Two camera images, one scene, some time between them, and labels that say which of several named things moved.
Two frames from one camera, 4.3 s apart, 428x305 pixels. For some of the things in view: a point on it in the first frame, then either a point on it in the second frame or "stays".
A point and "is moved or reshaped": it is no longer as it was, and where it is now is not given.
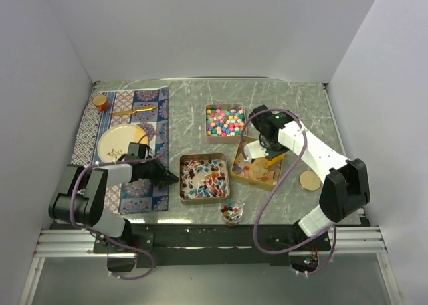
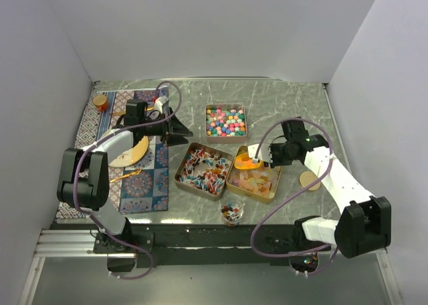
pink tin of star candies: [225, 124] stays
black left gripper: [164, 176] to [178, 128]
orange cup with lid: [101, 102] stays
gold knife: [137, 110] stays
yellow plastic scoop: [275, 160] is moved or reshaped
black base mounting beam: [211, 245] stays
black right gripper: [271, 154] to [275, 162]
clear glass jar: [232, 212] stays
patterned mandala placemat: [147, 109] stays
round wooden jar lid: [310, 180] stays
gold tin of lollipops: [204, 178] is moved or reshaped
